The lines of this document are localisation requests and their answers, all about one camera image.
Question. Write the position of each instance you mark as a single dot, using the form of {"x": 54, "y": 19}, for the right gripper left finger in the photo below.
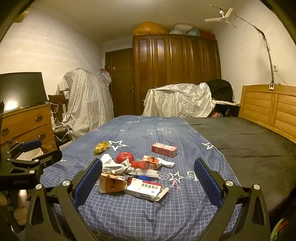
{"x": 53, "y": 212}

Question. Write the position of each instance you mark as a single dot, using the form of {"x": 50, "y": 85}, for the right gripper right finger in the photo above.
{"x": 253, "y": 220}

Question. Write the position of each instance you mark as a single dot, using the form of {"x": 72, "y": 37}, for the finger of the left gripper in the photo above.
{"x": 42, "y": 161}
{"x": 32, "y": 145}

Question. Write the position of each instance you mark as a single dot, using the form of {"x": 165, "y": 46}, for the orange white carton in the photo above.
{"x": 111, "y": 183}

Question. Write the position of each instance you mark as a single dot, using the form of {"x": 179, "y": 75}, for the white paper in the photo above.
{"x": 109, "y": 166}

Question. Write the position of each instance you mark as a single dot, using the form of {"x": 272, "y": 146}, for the white red medicine box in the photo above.
{"x": 145, "y": 189}

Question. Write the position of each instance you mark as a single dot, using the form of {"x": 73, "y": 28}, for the blue plastic lid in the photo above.
{"x": 144, "y": 178}

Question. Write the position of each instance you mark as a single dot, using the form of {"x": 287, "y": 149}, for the small red box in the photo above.
{"x": 147, "y": 165}

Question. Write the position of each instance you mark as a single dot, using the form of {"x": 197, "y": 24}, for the white mesh pouch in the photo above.
{"x": 158, "y": 162}

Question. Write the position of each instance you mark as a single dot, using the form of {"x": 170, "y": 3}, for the white plastic bucket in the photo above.
{"x": 29, "y": 155}

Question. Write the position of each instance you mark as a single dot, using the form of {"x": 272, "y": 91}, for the wooden chest of drawers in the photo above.
{"x": 29, "y": 124}

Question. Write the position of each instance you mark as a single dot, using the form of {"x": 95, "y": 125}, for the yellow snack wrapper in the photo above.
{"x": 101, "y": 147}

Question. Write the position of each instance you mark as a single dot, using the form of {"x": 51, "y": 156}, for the black flat television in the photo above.
{"x": 22, "y": 89}

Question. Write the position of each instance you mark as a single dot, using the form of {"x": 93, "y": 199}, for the dark grey blanket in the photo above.
{"x": 256, "y": 154}

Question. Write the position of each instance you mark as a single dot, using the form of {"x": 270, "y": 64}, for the striped cloth cover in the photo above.
{"x": 89, "y": 100}

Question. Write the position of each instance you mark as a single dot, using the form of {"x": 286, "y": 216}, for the red apple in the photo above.
{"x": 121, "y": 157}

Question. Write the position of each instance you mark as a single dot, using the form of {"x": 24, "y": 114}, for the long red carton box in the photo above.
{"x": 169, "y": 151}

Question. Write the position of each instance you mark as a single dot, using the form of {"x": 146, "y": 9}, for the wooden headboard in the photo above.
{"x": 272, "y": 109}

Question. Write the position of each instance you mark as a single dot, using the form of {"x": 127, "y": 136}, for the dark wooden door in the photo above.
{"x": 119, "y": 64}

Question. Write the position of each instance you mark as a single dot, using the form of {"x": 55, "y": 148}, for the black clothing pile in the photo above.
{"x": 221, "y": 90}

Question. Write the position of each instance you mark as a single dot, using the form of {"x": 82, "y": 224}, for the dark wooden wardrobe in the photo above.
{"x": 161, "y": 60}

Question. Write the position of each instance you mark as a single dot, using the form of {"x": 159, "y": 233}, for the orange bag on wardrobe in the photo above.
{"x": 149, "y": 28}

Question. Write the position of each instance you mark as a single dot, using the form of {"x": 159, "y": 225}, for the white ceiling fan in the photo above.
{"x": 224, "y": 17}

